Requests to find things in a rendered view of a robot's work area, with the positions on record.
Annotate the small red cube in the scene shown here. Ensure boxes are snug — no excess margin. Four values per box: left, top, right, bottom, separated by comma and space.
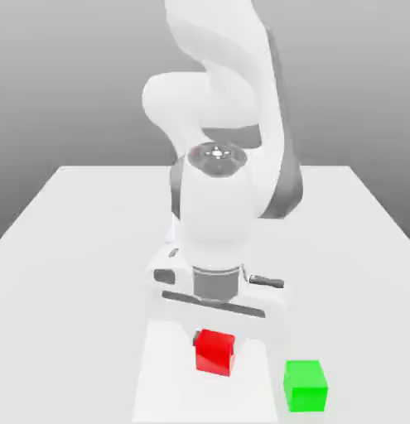
194, 328, 236, 378

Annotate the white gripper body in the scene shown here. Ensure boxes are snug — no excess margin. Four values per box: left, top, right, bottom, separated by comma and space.
144, 285, 291, 343

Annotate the small green cube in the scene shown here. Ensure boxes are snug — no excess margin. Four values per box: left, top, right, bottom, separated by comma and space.
282, 359, 329, 413

